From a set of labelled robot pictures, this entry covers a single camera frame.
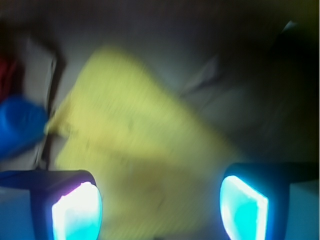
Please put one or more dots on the blue plastic bottle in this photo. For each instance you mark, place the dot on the blue plastic bottle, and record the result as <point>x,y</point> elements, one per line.
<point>22,124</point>

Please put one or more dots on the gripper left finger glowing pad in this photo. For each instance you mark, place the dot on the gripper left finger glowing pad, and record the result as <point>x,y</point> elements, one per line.
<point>49,205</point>

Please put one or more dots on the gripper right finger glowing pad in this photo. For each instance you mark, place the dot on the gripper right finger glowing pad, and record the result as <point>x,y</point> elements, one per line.
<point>271,201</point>

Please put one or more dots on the yellow microfibre cloth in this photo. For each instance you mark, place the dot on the yellow microfibre cloth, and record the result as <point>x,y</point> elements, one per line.
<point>158,166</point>

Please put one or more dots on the crumpled red cloth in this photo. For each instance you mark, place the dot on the crumpled red cloth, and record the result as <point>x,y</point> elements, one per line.
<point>8,67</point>

